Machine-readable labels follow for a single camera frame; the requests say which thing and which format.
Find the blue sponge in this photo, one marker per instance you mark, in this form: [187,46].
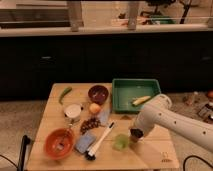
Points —
[84,142]

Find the grey blue cloth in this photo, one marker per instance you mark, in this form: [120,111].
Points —
[103,116]

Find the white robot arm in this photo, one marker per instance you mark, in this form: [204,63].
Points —
[157,112]

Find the green chili pepper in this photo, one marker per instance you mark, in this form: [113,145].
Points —
[63,94]

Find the dark red bowl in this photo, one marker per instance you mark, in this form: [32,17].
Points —
[98,94]

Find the purple grape bunch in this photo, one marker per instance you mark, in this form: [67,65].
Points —
[91,123]

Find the white dish brush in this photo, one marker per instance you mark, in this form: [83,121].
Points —
[91,151]

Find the metal spoon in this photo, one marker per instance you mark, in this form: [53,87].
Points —
[60,145]

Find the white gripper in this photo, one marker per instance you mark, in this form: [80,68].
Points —
[144,125]

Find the translucent green cup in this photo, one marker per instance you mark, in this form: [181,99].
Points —
[121,142]

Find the white small pot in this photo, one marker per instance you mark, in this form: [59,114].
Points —
[73,112]

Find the dark counter cabinet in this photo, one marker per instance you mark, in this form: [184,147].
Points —
[33,60]

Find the green plastic tray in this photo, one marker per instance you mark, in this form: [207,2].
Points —
[126,91]

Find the orange bowl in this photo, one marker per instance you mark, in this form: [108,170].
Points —
[52,141]

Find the orange peach fruit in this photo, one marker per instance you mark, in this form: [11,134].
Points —
[94,108]

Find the metal cup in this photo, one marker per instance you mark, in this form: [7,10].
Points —
[135,135]

